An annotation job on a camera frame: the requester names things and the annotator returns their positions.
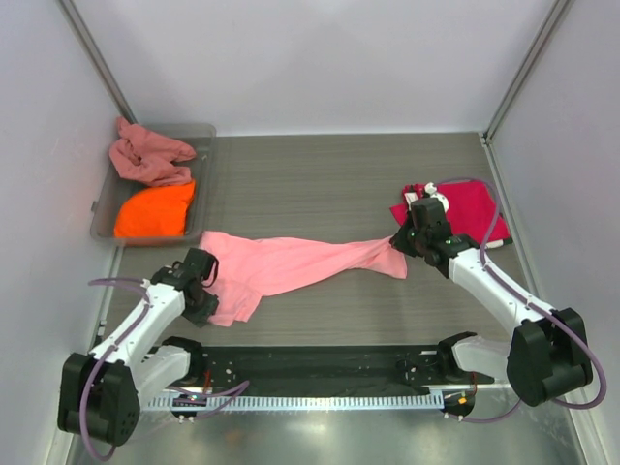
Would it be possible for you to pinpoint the light pink t shirt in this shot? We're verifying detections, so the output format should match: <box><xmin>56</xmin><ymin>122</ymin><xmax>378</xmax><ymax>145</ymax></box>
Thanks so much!
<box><xmin>200</xmin><ymin>231</ymin><xmax>408</xmax><ymax>326</ymax></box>

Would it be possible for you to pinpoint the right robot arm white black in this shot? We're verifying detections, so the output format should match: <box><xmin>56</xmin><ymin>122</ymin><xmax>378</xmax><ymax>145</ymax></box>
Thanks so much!
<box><xmin>390</xmin><ymin>198</ymin><xmax>595</xmax><ymax>407</ymax></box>

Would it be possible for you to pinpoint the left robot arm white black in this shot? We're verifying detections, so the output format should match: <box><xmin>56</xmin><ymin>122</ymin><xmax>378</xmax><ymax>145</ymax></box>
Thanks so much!
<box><xmin>57</xmin><ymin>248</ymin><xmax>219</xmax><ymax>447</ymax></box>

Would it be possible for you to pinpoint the white striped folded t shirt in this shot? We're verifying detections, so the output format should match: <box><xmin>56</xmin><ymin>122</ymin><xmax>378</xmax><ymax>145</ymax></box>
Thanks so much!
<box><xmin>402</xmin><ymin>185</ymin><xmax>419</xmax><ymax>208</ymax></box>

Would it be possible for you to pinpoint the magenta folded t shirt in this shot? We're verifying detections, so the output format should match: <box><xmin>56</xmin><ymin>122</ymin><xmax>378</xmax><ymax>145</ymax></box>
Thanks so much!
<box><xmin>390</xmin><ymin>180</ymin><xmax>497</xmax><ymax>244</ymax></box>

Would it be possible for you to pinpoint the orange t shirt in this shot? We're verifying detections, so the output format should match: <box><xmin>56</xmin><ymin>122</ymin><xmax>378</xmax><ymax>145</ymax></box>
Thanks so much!
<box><xmin>113</xmin><ymin>180</ymin><xmax>196</xmax><ymax>238</ymax></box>

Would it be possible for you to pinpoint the clear grey plastic bin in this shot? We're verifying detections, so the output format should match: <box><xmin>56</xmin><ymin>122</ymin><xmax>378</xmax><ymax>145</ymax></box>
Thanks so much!
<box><xmin>90</xmin><ymin>123</ymin><xmax>216</xmax><ymax>247</ymax></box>

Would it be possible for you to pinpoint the dusty rose crumpled t shirt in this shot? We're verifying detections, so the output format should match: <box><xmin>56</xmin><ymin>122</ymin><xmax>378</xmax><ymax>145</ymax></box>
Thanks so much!
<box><xmin>108</xmin><ymin>116</ymin><xmax>197</xmax><ymax>187</ymax></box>

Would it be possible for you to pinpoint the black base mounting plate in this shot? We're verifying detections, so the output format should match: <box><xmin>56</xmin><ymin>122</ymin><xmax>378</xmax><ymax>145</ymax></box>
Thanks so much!
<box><xmin>168</xmin><ymin>338</ymin><xmax>494</xmax><ymax>388</ymax></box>

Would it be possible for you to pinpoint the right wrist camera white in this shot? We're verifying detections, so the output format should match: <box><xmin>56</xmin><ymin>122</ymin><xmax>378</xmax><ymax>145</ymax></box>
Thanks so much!
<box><xmin>422</xmin><ymin>182</ymin><xmax>450</xmax><ymax>212</ymax></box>

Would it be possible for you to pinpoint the white slotted cable duct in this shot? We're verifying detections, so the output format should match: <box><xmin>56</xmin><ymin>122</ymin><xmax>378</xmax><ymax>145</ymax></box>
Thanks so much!
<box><xmin>142</xmin><ymin>391</ymin><xmax>444</xmax><ymax>414</ymax></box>

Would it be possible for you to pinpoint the right aluminium frame post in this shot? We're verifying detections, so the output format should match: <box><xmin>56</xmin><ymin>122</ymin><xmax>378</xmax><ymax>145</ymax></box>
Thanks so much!
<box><xmin>480</xmin><ymin>0</ymin><xmax>574</xmax><ymax>146</ymax></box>

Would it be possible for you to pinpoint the aluminium frame post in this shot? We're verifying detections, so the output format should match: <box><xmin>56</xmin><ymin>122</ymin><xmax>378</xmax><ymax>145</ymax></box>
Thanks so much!
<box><xmin>480</xmin><ymin>0</ymin><xmax>574</xmax><ymax>146</ymax></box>
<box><xmin>56</xmin><ymin>0</ymin><xmax>137</xmax><ymax>123</ymax></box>

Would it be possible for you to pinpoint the left aluminium frame post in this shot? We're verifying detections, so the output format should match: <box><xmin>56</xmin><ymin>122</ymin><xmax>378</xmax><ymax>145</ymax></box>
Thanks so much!
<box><xmin>56</xmin><ymin>0</ymin><xmax>137</xmax><ymax>123</ymax></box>

